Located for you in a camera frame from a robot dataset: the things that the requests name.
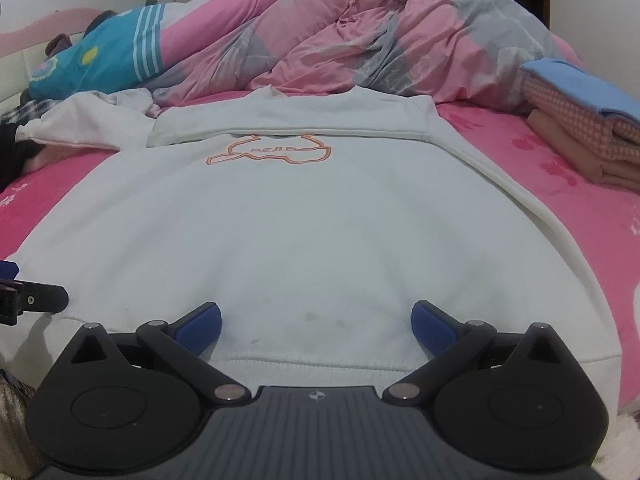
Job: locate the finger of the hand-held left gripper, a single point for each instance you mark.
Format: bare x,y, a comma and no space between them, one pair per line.
45,297
9,270

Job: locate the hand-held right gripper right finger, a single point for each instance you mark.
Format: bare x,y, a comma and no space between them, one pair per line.
435,325

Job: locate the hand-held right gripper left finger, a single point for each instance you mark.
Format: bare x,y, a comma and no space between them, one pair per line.
200,322

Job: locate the white sweatshirt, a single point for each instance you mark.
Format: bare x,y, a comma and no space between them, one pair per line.
300,235

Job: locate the black garment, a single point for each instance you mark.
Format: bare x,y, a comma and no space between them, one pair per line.
15,160

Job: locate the plaid garment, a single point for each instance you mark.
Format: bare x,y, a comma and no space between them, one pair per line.
30,110

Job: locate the white cloth garment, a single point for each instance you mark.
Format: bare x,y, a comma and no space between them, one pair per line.
85,115

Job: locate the pink floral blanket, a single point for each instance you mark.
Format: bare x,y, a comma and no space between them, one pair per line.
575,200

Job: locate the pink white headboard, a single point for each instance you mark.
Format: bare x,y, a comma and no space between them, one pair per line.
20,60

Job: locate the purple cloth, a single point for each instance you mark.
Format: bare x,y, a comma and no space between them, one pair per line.
57,45

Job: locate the teal striped pink pillow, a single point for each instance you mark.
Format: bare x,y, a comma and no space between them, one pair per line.
110,60

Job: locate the pink grey quilt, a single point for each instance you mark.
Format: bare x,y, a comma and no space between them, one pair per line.
400,35

